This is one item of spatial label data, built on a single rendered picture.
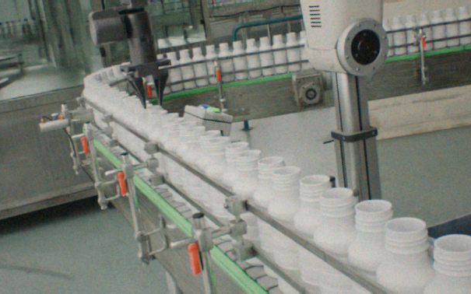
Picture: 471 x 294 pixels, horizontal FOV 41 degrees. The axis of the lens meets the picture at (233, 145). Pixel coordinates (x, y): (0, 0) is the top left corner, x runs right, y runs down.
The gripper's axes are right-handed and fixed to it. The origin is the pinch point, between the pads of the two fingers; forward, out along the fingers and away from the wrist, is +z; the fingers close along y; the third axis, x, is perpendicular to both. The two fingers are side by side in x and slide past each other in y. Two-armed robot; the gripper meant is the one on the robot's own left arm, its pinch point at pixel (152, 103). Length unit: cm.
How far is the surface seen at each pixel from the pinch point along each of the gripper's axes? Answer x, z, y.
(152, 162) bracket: -12.8, 9.9, -5.2
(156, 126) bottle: -7.1, 3.8, -1.6
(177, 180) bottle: -19.6, 12.6, -2.5
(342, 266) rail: -83, 7, -4
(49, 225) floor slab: 300, 117, -13
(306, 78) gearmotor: 100, 19, 92
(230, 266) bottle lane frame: -52, 18, -5
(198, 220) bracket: -57, 8, -11
